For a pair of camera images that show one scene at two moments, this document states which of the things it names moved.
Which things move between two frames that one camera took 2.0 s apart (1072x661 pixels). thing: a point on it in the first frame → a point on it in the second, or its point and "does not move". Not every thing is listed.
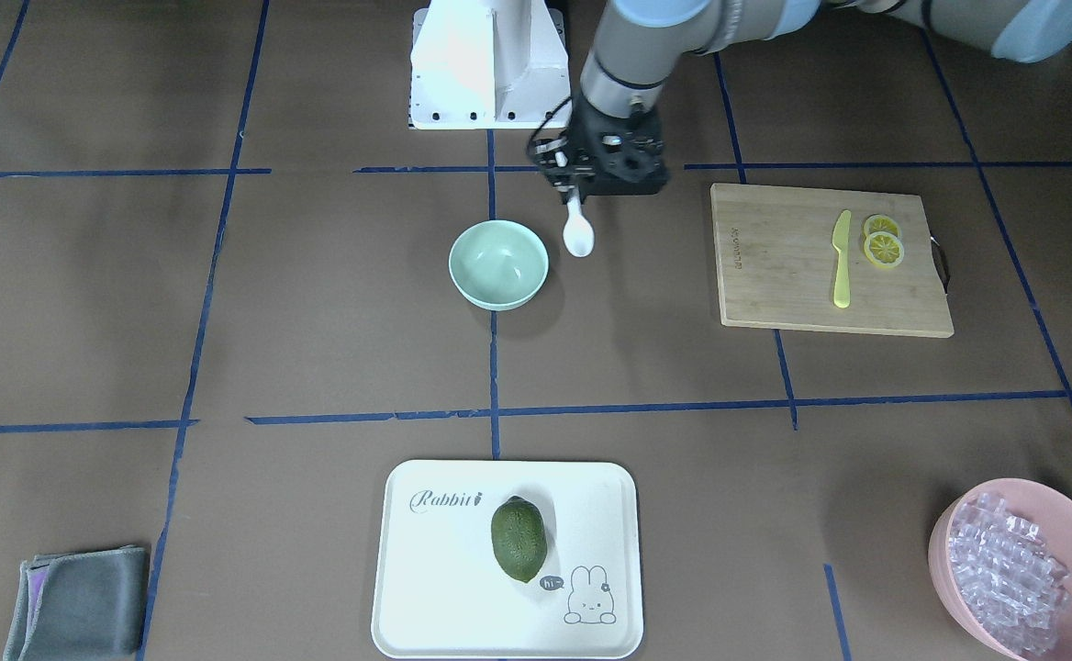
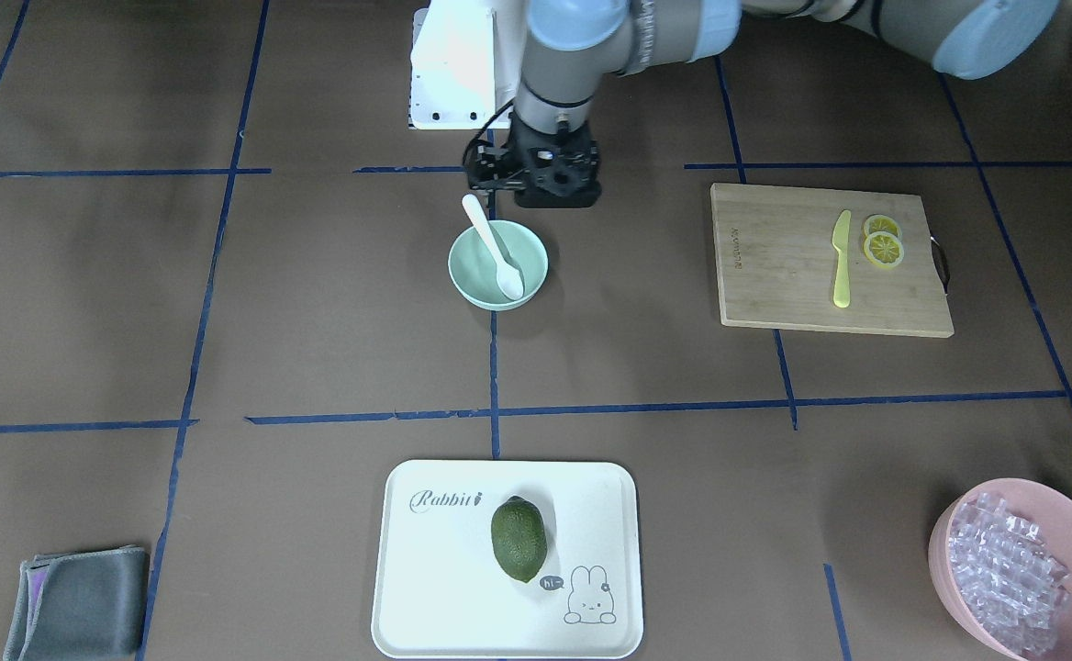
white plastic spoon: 578,232 → 508,280
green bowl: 498,264 does not move
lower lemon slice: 883,249 does not move
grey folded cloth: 79,606 does not move
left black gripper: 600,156 → 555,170
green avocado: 519,537 does not move
